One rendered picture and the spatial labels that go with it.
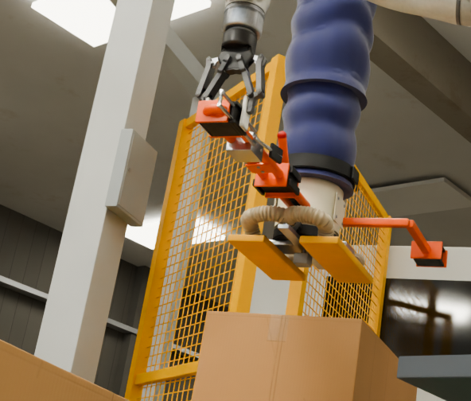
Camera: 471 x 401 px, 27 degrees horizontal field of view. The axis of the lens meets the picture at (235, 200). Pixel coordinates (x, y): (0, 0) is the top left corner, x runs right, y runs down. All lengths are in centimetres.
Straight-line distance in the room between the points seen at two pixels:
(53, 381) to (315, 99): 157
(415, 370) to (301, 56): 119
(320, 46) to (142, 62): 119
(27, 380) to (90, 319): 226
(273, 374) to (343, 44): 91
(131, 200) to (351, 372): 146
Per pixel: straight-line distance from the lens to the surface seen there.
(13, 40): 809
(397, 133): 836
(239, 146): 219
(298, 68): 272
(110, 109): 369
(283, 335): 240
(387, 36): 637
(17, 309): 1195
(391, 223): 260
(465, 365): 173
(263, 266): 267
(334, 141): 261
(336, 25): 275
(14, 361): 117
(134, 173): 357
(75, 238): 353
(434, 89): 680
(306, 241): 242
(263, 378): 239
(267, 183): 237
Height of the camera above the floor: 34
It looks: 21 degrees up
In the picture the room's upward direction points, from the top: 10 degrees clockwise
